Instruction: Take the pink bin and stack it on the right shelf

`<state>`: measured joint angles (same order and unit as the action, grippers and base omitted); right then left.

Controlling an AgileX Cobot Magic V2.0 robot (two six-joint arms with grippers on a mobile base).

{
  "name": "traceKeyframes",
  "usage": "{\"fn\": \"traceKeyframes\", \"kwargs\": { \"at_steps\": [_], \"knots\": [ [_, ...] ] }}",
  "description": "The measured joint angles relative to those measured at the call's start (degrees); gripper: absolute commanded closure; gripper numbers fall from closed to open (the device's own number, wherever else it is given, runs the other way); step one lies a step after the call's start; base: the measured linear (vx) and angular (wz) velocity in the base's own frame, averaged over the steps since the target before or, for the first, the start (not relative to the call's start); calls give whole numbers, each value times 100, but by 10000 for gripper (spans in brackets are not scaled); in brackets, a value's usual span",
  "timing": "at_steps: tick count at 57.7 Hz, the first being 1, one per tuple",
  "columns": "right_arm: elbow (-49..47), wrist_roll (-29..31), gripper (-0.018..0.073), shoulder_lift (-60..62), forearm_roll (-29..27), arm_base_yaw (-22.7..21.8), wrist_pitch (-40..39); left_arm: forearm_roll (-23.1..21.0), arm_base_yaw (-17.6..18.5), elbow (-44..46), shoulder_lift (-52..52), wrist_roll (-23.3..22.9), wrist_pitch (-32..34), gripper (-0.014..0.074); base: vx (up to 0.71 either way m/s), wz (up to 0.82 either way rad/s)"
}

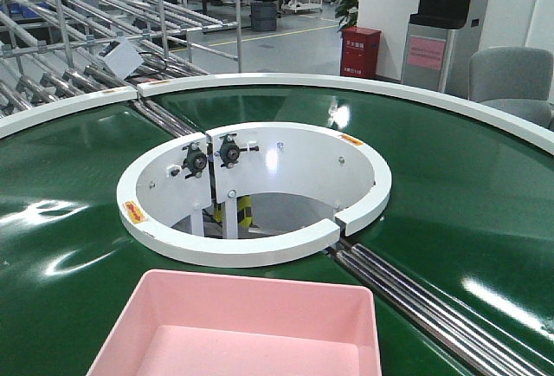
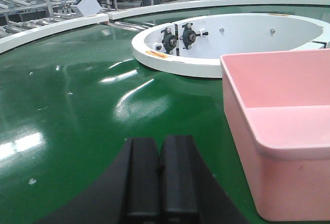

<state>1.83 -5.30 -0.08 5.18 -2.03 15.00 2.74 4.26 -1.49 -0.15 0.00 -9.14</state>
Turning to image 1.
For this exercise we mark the pink plastic bin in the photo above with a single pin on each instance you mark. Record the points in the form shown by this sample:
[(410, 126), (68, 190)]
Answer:
[(182, 323)]

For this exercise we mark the metal roller rack shelf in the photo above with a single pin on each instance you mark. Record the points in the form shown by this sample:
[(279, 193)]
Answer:
[(49, 48)]

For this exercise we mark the red fire extinguisher cabinet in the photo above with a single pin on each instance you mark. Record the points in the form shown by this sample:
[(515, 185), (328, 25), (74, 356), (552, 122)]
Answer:
[(359, 52)]

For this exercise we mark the white box on rack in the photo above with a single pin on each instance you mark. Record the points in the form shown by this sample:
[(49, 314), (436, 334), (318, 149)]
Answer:
[(121, 57)]

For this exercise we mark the grey kiosk with black top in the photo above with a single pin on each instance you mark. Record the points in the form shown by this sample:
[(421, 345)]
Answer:
[(430, 40)]

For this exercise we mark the white outer conveyor rim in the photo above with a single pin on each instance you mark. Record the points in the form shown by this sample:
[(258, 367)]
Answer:
[(523, 129)]

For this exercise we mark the green conveyor belt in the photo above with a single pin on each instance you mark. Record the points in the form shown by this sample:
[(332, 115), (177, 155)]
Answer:
[(470, 216)]

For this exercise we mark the grey armchair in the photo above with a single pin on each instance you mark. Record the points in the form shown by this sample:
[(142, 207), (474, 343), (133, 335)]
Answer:
[(515, 80)]

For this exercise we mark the steel conveyor rollers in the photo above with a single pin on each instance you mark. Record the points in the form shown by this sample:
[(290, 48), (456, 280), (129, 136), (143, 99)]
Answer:
[(468, 342)]

